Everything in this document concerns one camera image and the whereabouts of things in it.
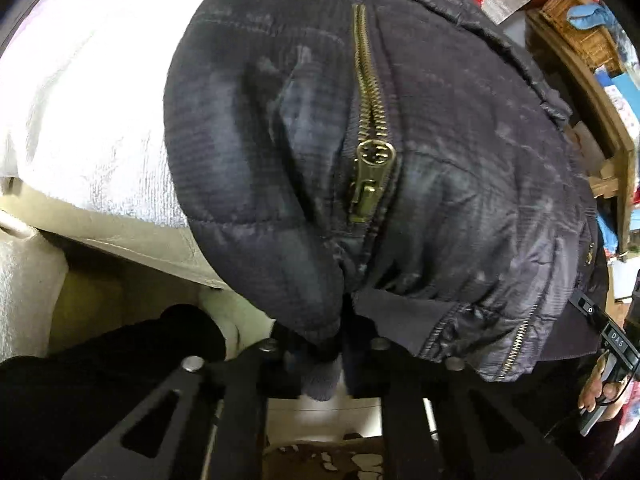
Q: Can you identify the person's black clothed leg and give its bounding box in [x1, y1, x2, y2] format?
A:
[0, 304, 227, 480]

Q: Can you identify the beige mattress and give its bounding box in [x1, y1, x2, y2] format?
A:
[0, 175, 276, 361]

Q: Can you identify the small blue cloth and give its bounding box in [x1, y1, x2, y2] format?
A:
[567, 4, 609, 32]

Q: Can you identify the black quilted jacket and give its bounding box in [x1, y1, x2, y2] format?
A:
[164, 0, 612, 403]

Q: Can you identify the white blanket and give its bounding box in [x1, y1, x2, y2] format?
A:
[0, 0, 251, 231]

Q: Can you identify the light blue box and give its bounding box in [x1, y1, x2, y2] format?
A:
[602, 72, 640, 133]

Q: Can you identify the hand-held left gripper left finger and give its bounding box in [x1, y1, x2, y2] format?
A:
[62, 338, 281, 480]

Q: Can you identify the wooden shelf unit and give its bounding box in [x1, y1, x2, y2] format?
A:
[525, 0, 640, 256]

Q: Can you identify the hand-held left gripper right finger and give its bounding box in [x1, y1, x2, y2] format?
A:
[345, 337, 572, 480]

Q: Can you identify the person's right hand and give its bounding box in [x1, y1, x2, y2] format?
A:
[577, 349, 623, 422]

